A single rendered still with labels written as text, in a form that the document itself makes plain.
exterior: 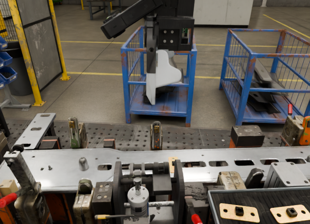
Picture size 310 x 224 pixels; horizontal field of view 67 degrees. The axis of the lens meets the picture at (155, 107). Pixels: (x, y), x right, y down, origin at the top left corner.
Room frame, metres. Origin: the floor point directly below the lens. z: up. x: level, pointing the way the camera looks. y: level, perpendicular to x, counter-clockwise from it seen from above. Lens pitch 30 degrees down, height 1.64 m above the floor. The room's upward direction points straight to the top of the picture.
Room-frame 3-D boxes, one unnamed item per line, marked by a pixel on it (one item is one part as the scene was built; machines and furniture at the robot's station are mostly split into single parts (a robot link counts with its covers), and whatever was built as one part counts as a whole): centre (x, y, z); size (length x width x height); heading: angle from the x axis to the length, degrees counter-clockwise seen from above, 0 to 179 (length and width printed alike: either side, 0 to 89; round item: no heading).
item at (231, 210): (0.34, -0.19, 1.17); 0.08 x 0.04 x 0.01; 81
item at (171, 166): (0.67, -0.07, 1.01); 0.08 x 0.04 x 0.01; 3
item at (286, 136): (0.88, -0.65, 0.88); 0.15 x 0.11 x 0.36; 3
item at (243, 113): (2.82, -1.39, 0.47); 1.20 x 0.80 x 0.95; 176
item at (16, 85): (3.39, 2.07, 0.36); 0.50 x 0.50 x 0.73
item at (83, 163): (0.65, 0.27, 1.02); 0.03 x 0.03 x 0.07
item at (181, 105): (2.99, -0.10, 0.47); 1.20 x 0.80 x 0.95; 174
